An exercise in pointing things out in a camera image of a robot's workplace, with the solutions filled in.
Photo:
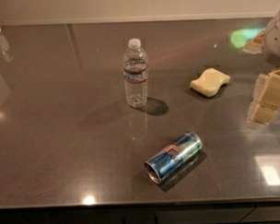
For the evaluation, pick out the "blue silver redbull can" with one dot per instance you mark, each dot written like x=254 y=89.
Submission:
x=173 y=156

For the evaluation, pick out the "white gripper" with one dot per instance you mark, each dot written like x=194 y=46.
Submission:
x=276 y=44

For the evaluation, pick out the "yellow sponge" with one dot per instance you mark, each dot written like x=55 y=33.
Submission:
x=209 y=82

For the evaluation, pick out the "clear plastic water bottle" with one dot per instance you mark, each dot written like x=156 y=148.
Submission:
x=135 y=68

